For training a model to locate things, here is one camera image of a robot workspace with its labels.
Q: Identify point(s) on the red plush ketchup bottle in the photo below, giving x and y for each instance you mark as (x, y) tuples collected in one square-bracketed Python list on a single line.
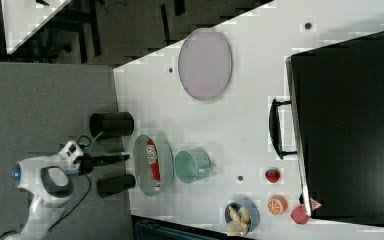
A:
[(152, 156)]

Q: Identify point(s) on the red strawberry toy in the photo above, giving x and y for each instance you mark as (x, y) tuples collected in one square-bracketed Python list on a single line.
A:
[(272, 175)]

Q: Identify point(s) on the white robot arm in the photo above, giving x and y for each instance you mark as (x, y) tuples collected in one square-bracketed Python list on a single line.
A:
[(67, 196)]

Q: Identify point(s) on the black cylinder post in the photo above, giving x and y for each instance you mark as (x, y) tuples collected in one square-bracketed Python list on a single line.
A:
[(110, 125), (113, 185)]

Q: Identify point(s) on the black cylinder post upper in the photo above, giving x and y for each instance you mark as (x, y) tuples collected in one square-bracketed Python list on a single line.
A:
[(110, 125)]

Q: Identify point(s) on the red round toy fruit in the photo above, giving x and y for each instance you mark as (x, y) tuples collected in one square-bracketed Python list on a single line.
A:
[(298, 215)]

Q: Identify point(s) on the black toaster oven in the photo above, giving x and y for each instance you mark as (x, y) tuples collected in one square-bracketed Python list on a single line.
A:
[(337, 104)]

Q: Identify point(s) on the black cylinder post lower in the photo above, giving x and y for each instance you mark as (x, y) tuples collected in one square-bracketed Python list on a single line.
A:
[(113, 185)]

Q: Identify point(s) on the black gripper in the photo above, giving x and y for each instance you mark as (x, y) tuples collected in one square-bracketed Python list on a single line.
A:
[(88, 162)]

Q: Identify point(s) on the green cup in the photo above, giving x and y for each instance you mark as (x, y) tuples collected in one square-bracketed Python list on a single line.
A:
[(192, 165)]

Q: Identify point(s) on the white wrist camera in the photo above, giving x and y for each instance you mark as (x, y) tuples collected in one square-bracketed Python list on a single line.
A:
[(72, 154)]

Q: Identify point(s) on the green oval strainer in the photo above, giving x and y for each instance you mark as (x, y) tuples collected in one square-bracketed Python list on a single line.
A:
[(144, 173)]

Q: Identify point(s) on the beige plush food in bowl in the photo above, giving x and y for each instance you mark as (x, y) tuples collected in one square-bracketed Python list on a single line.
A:
[(239, 224)]

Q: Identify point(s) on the orange slice toy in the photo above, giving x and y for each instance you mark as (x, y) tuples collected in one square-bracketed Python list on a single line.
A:
[(277, 204)]

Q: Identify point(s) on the blue bowl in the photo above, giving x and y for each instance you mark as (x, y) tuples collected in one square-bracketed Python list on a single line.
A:
[(250, 207)]

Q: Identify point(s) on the pale pink round plate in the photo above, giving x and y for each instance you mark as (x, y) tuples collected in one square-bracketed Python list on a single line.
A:
[(205, 64)]

